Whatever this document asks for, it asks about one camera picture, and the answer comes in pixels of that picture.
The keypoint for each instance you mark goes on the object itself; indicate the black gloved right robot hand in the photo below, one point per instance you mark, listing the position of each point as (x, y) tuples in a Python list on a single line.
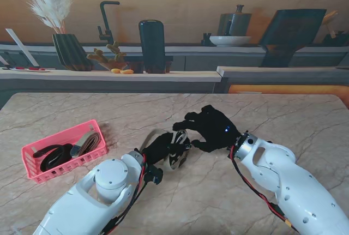
[(215, 131)]

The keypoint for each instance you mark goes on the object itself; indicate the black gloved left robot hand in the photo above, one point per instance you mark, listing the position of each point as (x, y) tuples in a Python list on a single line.
[(161, 147)]

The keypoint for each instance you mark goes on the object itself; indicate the olive canvas belt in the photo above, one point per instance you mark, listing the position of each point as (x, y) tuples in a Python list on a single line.
[(174, 164)]

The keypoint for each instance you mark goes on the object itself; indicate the beige woven belt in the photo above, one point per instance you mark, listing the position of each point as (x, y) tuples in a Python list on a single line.
[(88, 142)]

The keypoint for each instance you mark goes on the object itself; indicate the pink plastic storage basket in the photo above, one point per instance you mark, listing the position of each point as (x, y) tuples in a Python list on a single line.
[(68, 134)]

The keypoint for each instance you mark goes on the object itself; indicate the dark brown woven belt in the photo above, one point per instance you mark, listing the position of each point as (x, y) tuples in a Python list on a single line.
[(53, 158)]

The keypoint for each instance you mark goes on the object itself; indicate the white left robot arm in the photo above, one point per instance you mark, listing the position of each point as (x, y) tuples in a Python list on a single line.
[(95, 199)]

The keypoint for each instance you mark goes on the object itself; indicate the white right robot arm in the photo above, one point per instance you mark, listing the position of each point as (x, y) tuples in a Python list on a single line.
[(289, 180)]

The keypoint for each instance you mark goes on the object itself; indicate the grey kitchen counter wood top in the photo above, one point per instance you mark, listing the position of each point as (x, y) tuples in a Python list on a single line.
[(163, 82)]

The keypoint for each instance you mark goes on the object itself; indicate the orange citrus fruit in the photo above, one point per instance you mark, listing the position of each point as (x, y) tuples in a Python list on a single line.
[(127, 71), (115, 70)]

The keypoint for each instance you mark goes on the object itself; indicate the dark low tray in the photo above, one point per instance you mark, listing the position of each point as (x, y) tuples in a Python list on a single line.
[(169, 59)]

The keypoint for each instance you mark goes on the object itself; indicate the small black cup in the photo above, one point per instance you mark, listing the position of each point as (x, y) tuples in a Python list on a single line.
[(206, 40)]

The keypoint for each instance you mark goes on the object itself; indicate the white ceramic bowl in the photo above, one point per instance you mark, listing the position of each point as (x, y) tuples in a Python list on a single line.
[(230, 40)]

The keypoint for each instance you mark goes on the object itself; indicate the tall black cylinder container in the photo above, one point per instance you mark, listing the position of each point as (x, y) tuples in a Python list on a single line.
[(152, 47)]

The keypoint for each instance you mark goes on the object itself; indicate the cactus plant in bowl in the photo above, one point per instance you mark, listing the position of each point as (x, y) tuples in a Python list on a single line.
[(117, 53)]

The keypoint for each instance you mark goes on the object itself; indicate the grey ceramic jug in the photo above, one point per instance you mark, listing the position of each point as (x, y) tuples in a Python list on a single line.
[(240, 23)]

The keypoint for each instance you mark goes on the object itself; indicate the dark tilted panel stand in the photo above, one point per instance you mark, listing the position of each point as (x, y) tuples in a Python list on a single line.
[(289, 36)]

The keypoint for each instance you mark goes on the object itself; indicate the dark ribbed vase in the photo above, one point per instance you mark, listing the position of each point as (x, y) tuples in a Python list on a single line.
[(69, 52)]

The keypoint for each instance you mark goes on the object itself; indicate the black kitchen faucet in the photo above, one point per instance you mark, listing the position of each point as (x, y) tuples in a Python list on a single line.
[(105, 19)]

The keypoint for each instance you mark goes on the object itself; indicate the plate with red food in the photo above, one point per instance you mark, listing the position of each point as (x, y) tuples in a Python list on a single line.
[(30, 69)]

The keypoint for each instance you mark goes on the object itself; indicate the yellow wooden spatula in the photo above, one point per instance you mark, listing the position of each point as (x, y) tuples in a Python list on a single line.
[(330, 17)]

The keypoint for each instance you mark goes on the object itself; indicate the white leaning board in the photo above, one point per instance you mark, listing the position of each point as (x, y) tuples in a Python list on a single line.
[(21, 47)]

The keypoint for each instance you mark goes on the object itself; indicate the white pampas grass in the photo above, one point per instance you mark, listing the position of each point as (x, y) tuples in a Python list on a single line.
[(51, 3)]

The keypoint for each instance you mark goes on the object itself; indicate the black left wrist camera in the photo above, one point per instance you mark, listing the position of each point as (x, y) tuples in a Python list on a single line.
[(154, 175)]

